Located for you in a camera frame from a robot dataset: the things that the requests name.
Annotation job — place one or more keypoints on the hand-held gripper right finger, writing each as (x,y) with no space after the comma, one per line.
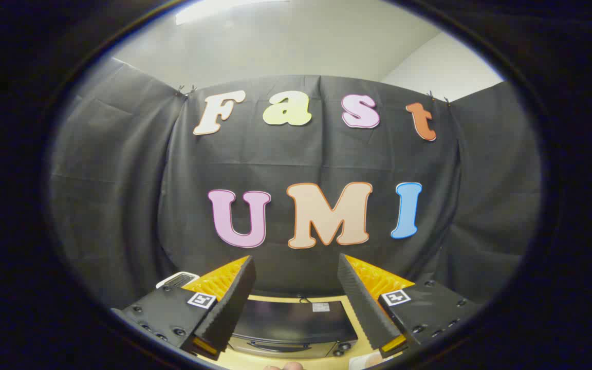
(360,303)

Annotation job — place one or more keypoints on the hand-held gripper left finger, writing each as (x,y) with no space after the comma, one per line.
(234,303)

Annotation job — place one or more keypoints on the black toaster oven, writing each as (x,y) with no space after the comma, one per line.
(296,321)

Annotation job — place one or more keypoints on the white bread toaster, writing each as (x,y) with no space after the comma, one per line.
(178,279)

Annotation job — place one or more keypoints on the white plate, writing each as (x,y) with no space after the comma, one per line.
(364,361)

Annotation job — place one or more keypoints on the black backdrop cloth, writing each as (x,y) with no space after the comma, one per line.
(301,154)

